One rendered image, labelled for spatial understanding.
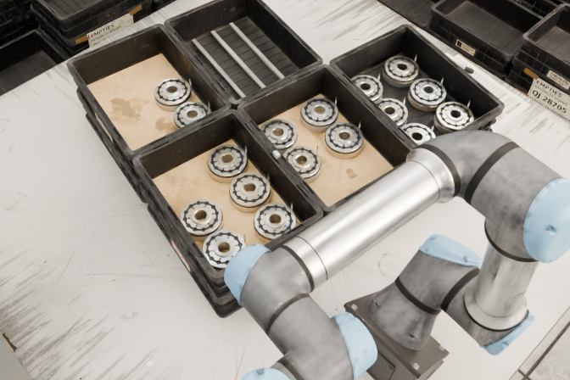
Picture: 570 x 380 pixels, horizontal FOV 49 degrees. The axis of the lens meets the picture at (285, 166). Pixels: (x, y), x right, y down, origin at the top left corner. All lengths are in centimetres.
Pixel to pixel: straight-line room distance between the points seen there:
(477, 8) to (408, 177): 207
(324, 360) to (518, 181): 38
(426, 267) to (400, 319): 12
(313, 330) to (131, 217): 104
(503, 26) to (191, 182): 171
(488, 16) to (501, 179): 201
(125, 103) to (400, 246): 86
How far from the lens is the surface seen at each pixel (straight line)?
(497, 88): 213
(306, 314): 79
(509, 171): 95
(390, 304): 138
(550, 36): 274
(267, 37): 198
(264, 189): 157
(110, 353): 159
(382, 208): 89
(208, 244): 149
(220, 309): 153
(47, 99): 209
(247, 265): 83
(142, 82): 188
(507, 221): 96
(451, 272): 133
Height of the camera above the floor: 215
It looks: 53 degrees down
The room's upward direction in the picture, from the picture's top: 2 degrees clockwise
